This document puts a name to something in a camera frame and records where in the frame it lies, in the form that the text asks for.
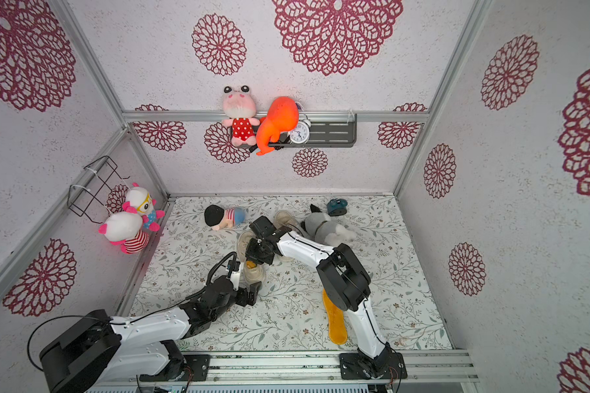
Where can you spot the beige sneaker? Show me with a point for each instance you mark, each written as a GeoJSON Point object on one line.
{"type": "Point", "coordinates": [287, 219]}
{"type": "Point", "coordinates": [252, 272]}

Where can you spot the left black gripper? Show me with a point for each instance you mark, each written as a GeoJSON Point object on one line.
{"type": "Point", "coordinates": [243, 291]}

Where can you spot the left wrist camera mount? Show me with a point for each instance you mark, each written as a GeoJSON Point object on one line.
{"type": "Point", "coordinates": [234, 273]}

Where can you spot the orange plush fish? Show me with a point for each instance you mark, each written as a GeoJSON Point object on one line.
{"type": "Point", "coordinates": [282, 117]}

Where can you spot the white plush with glasses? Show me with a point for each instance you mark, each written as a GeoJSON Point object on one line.
{"type": "Point", "coordinates": [139, 201]}

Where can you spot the grey wall shelf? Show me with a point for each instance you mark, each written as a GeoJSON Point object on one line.
{"type": "Point", "coordinates": [342, 134]}

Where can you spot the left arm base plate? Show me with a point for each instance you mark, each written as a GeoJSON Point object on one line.
{"type": "Point", "coordinates": [186, 368]}

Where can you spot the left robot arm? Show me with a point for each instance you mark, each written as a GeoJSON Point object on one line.
{"type": "Point", "coordinates": [100, 348]}

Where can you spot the grey white plush dog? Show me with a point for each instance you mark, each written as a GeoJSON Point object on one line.
{"type": "Point", "coordinates": [320, 228]}

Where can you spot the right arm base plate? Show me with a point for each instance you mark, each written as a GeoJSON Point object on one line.
{"type": "Point", "coordinates": [357, 366]}

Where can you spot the black wire basket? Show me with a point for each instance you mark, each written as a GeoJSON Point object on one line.
{"type": "Point", "coordinates": [105, 188]}

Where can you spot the white pink striped plush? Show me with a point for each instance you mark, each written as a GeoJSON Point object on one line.
{"type": "Point", "coordinates": [124, 229]}

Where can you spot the pink frog plush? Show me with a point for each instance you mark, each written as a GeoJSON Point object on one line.
{"type": "Point", "coordinates": [240, 109]}

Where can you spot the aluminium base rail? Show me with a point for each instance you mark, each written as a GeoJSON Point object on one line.
{"type": "Point", "coordinates": [315, 367]}

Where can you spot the teal toy car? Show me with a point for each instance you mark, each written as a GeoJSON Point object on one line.
{"type": "Point", "coordinates": [336, 207]}

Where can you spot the floral table mat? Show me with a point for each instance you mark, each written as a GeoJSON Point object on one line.
{"type": "Point", "coordinates": [290, 314]}

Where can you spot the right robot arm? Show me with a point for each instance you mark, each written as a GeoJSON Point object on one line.
{"type": "Point", "coordinates": [343, 278]}

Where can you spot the black-haired small doll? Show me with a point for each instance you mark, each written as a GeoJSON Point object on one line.
{"type": "Point", "coordinates": [217, 218]}

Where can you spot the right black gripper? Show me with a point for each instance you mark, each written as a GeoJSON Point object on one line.
{"type": "Point", "coordinates": [258, 250]}

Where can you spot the white alarm clock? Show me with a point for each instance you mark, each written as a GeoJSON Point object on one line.
{"type": "Point", "coordinates": [301, 133]}

